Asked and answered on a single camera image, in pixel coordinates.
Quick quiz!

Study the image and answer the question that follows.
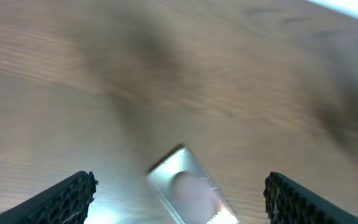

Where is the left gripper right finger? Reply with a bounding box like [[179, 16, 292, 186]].
[[263, 172, 358, 224]]

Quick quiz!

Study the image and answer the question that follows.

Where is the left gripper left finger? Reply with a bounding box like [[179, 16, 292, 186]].
[[0, 171, 98, 224]]

